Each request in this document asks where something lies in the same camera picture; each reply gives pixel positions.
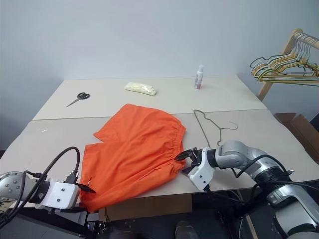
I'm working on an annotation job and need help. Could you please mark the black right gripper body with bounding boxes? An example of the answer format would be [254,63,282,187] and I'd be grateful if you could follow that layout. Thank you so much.
[188,148,205,167]

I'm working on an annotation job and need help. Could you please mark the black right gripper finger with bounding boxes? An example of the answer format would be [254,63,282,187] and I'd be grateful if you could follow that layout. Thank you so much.
[174,147,198,161]
[180,165,200,176]

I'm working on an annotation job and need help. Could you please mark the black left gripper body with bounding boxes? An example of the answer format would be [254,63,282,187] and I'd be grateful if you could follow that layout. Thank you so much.
[48,183,100,226]

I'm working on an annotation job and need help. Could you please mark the thin wire hanger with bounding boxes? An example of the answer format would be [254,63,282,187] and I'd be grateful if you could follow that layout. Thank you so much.
[193,109,239,148]

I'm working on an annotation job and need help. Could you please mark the orange shorts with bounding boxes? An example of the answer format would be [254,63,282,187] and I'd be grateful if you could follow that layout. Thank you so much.
[79,103,187,213]

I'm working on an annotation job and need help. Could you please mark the dark rounded shape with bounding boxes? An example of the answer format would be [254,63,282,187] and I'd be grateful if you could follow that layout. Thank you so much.
[175,220,198,239]

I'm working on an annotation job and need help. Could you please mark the white spray bottle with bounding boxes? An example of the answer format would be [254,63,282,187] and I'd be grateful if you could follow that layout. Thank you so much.
[193,65,205,91]

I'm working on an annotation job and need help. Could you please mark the pale yellow plastic bag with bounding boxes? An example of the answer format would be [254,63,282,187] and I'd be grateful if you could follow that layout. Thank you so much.
[124,81,159,96]

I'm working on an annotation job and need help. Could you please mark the wooden clothes rack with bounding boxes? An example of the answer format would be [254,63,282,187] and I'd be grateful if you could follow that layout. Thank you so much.
[256,28,319,101]

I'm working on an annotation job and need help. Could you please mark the open brown cardboard box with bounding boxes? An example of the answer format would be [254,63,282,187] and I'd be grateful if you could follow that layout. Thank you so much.
[274,112,319,160]

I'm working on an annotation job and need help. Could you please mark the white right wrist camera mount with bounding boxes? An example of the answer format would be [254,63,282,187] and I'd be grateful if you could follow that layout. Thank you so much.
[188,147,216,192]

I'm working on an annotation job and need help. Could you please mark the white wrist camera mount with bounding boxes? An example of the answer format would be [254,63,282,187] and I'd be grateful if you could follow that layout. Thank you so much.
[188,147,216,192]
[35,176,81,210]

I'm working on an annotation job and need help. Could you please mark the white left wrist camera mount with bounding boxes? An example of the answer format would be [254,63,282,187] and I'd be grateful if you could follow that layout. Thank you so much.
[35,176,81,210]

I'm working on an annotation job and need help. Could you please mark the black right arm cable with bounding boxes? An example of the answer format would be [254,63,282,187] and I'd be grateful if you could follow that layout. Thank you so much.
[204,154,319,220]

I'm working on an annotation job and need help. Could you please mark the black handled scissors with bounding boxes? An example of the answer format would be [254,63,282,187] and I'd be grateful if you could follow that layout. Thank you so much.
[65,92,91,108]

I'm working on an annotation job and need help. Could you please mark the dark wire hanger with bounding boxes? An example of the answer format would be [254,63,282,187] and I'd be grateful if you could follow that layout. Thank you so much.
[250,34,319,83]

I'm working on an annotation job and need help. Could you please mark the green wire hanger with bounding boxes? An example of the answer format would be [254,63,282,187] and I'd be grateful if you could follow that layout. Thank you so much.
[256,37,319,87]

